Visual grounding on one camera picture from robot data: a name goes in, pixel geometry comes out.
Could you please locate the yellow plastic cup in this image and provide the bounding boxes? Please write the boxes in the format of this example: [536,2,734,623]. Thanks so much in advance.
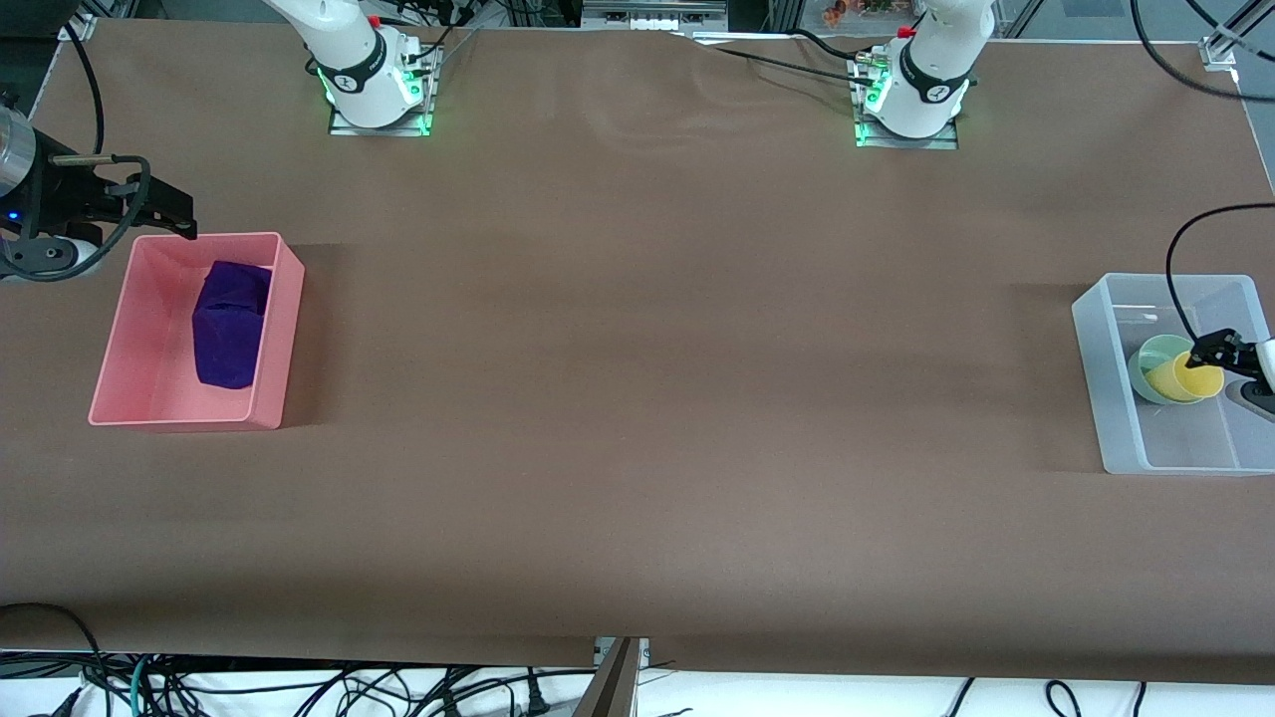
[1144,349,1227,405]

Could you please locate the pale green bowl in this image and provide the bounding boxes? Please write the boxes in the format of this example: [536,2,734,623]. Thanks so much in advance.
[1128,334,1197,407]

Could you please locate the purple cloth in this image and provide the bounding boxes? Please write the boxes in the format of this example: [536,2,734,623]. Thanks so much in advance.
[191,260,274,391]

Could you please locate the translucent white plastic bin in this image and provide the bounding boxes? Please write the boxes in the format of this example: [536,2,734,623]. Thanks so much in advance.
[1071,272,1275,476]

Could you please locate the pink plastic bin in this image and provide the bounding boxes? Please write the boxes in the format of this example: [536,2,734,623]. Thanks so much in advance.
[88,232,306,431]

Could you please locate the orange background items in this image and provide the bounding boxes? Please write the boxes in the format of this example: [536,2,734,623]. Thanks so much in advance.
[822,0,899,26]

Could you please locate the brown table cover sheet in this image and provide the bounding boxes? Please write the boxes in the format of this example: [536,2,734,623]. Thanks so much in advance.
[0,18,1275,688]

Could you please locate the grey device box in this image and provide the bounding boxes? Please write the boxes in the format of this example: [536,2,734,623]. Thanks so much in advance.
[581,0,728,31]

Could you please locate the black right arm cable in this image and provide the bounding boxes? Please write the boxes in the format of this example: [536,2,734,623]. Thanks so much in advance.
[0,22,152,284]

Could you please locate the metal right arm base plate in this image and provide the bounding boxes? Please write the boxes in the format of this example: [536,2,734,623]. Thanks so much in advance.
[329,45,436,137]

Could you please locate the black base connector cables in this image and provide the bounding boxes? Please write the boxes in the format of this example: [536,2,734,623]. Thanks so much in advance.
[383,0,481,63]

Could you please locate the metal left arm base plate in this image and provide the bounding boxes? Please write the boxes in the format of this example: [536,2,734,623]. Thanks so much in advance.
[852,55,962,150]

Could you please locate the thick black floor cable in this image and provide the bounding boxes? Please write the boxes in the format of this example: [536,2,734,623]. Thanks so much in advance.
[0,601,107,717]

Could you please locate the short black tabletop cable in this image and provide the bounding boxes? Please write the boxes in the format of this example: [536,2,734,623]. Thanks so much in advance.
[790,28,874,65]

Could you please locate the long black tabletop cable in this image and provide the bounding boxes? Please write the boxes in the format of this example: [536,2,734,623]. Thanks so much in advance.
[687,33,880,91]

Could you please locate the wooden table post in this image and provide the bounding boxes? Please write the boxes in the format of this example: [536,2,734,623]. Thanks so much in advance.
[576,637,640,717]

